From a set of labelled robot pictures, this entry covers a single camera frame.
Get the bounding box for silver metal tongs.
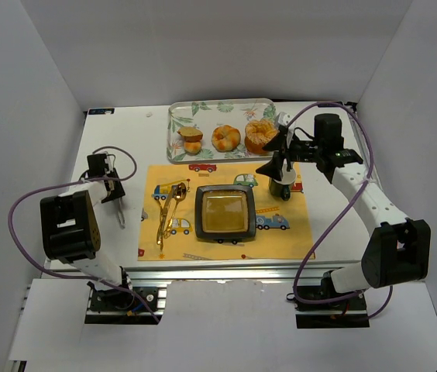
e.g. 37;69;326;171
113;198;126;229

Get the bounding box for sliced brown bread loaf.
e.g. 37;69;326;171
177;126;203;143

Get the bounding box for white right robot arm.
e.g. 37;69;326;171
257;113;431;304

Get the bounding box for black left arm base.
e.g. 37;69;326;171
84;282;162;326

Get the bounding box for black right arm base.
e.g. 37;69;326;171
286;271;370;329

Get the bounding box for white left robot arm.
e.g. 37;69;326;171
40;151;129;288

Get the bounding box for twisted orange bread bun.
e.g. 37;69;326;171
212;125;241;152

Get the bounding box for small round bread roll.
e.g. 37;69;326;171
183;141;201;155

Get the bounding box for dark green mug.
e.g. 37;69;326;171
269;170;297;202

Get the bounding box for gold knife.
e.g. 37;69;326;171
157;184;181;243

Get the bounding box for gold fork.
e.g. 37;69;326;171
156;185;179;246

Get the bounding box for yellow car pattern placemat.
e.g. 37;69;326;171
138;163;313;261

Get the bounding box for gold spoon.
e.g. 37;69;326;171
161;182;188;239

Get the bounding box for square black amber plate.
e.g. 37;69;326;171
194;184;256;244

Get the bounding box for floral white serving tray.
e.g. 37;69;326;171
167;98;277;164

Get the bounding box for sesame ring bread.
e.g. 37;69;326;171
244;119;278;155

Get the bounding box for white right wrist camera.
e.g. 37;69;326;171
274;112;291;133

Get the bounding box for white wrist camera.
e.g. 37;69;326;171
274;112;291;133
91;146;116;164

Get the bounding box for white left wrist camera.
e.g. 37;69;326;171
91;146;116;164

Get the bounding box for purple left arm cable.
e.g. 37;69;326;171
7;146;162;323

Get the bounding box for aluminium table frame rail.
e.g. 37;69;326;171
43;259;363;290

